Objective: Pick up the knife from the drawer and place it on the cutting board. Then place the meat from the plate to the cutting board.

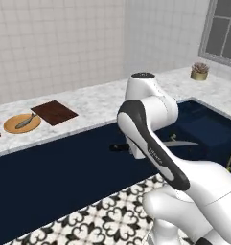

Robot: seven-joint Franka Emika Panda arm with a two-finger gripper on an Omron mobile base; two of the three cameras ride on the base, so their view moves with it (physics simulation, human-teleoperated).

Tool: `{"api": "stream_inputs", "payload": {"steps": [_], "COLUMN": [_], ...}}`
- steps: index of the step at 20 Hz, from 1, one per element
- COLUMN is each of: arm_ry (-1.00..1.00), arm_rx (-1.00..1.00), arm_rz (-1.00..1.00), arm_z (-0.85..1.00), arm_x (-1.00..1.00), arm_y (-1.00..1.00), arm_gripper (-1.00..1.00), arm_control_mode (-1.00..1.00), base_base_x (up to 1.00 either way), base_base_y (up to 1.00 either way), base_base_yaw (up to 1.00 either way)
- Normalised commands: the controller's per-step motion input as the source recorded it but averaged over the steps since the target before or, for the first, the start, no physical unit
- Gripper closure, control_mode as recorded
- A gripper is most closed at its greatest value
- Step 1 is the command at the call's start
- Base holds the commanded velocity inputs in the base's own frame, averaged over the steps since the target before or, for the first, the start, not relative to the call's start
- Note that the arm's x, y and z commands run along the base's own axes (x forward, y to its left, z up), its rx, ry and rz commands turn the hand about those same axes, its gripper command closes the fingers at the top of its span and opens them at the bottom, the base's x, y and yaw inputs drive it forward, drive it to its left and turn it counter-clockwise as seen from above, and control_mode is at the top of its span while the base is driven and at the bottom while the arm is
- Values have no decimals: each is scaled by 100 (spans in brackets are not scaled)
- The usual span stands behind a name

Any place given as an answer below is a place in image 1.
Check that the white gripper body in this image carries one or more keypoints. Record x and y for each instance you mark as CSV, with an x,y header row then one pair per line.
x,y
137,152

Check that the potted succulent in yellow pot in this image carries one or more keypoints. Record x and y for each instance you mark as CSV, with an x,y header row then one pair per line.
x,y
199,72

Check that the grey framed window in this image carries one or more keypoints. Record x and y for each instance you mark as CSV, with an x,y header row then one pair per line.
x,y
223,28

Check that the dark brown cutting board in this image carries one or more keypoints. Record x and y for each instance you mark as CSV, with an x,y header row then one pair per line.
x,y
54,112

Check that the orange round plate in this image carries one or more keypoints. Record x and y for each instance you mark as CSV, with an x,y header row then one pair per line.
x,y
12,126

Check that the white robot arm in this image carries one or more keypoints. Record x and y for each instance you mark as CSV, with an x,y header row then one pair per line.
x,y
158,111

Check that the grey fish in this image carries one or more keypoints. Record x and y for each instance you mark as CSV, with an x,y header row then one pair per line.
x,y
24,122

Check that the dark blue cabinet run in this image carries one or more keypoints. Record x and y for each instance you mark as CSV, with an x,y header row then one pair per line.
x,y
56,172

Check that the dark blue open drawer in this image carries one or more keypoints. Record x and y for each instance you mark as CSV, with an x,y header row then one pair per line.
x,y
203,132

